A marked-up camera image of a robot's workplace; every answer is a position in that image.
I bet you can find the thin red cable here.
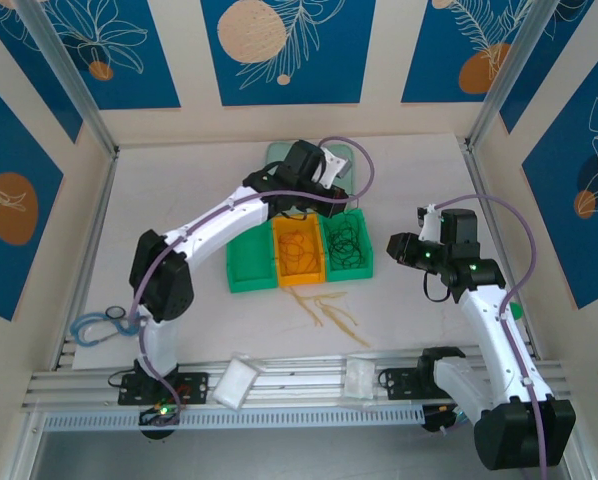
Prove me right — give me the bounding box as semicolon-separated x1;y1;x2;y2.
278;230;320;275

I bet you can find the mint green zip pouch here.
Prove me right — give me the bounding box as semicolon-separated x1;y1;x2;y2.
264;142;361;201

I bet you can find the green plastic bin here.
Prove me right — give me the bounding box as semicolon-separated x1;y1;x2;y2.
225;222;280;295
318;208;376;282

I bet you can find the orange plastic bin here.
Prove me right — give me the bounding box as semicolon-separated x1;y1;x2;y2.
271;214;329;289

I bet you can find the clear plastic bag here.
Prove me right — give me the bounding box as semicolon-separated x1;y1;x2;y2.
339;354;380;411

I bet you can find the white plastic bag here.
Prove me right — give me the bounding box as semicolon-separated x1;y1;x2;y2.
212;352;265;411

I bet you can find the blue stethoscope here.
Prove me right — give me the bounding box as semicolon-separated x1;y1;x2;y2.
70;304;143;347

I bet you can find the small circuit board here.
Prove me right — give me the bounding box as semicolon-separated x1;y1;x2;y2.
138;402;183;427

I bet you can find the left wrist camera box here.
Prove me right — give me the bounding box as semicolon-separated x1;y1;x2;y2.
318;148;356;190

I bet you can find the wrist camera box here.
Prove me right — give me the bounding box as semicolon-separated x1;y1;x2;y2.
416;203;446;241
318;148;356;190

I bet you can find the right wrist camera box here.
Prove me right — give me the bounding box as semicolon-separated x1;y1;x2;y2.
416;203;446;241

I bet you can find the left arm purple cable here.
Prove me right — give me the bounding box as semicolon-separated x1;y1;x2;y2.
128;135;378;421

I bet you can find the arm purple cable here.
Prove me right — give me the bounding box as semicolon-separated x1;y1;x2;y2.
436;194;550;480
128;135;378;421

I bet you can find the aluminium side rail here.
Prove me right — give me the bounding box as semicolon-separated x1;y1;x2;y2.
459;138;540;359
53;147;121;371

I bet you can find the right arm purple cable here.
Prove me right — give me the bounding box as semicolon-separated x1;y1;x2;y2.
436;194;550;480

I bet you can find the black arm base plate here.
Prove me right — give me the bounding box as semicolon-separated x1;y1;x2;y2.
117;372;211;407
383;367;453;401

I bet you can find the ribbed aluminium frame rail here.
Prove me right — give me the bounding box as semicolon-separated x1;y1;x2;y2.
21;349;578;412

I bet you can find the slotted grey cable duct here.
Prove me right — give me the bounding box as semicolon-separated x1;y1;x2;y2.
42;405;426;432

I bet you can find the aluminium corner post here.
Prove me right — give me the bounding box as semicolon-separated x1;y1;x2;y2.
466;0;555;146
16;0;120;156

